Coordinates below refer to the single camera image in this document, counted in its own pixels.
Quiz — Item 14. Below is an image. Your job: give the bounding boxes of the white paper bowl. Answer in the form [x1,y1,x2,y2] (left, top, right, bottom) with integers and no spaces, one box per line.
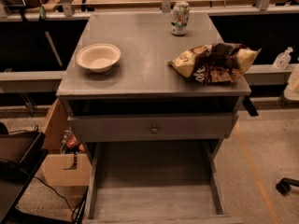
[76,43,121,73]

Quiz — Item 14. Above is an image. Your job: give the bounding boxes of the black cart on left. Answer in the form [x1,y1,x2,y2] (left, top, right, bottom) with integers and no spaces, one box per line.
[0,123,48,224]

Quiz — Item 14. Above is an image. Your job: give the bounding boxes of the green white soda can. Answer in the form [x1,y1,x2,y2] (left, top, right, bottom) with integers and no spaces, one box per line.
[171,1,190,35]

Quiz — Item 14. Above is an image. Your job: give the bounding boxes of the upper drawer with knob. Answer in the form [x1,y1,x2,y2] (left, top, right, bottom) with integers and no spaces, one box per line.
[68,113,238,143]

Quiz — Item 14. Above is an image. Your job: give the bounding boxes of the black chair caster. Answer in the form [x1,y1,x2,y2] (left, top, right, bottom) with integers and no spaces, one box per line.
[276,177,299,195]

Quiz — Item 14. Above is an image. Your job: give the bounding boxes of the brown chip bag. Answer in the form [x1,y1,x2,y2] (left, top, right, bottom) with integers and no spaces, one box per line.
[168,43,261,84]

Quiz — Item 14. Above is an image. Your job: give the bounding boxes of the clear sanitizer pump bottle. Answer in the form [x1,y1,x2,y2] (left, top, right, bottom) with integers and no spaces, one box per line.
[273,47,293,70]

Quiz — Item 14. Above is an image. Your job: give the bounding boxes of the open middle drawer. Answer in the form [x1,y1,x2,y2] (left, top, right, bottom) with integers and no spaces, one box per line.
[82,141,243,224]

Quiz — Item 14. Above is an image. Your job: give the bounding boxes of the wooden crate on floor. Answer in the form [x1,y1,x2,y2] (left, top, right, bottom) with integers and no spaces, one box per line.
[41,99,92,186]

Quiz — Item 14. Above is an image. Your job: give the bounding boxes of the black floor cable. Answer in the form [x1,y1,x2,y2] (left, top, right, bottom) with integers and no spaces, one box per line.
[32,175,87,223]

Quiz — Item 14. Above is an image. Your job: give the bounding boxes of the grey cabinet with drawers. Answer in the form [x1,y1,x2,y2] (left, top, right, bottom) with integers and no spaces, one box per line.
[55,11,252,224]

